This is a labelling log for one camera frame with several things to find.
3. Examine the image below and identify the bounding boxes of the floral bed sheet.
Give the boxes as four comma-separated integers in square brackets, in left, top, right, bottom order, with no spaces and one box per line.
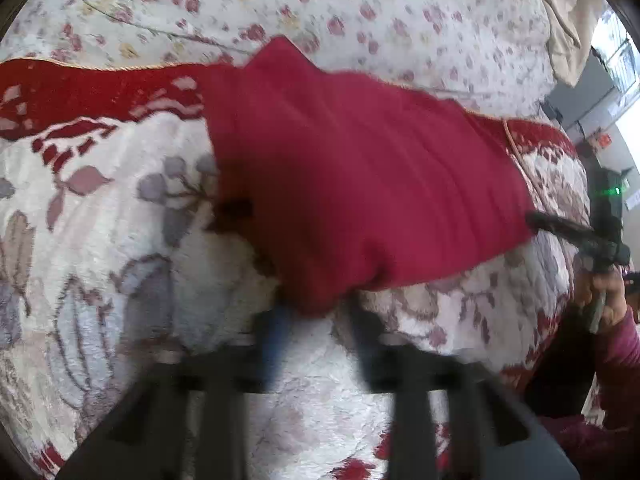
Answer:
[0,0,562,127]

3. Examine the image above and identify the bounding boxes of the white leaf print fleece blanket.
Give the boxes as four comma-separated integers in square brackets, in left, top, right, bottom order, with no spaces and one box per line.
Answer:
[0,57,603,480]

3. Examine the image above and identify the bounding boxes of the beige pillow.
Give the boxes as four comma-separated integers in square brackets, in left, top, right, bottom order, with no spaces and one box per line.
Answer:
[529,0,609,89]

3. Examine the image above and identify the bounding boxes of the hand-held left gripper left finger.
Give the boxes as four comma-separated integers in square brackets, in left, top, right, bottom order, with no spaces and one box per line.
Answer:
[60,305,297,480]

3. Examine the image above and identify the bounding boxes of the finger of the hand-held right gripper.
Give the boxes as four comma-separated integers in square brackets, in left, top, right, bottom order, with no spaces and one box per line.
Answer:
[525,211,601,247]

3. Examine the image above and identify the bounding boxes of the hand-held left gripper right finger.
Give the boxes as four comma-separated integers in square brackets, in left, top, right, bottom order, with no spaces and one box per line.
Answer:
[344,300,582,480]

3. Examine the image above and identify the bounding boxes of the person's right hand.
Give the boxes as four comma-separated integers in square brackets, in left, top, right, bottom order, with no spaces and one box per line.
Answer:
[572,255,632,335]

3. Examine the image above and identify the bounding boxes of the person's right forearm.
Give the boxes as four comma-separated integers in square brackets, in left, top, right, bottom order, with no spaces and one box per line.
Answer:
[594,305,640,432]

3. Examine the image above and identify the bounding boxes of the dark red pants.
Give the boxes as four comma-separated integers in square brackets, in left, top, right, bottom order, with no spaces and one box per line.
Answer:
[197,35,539,319]

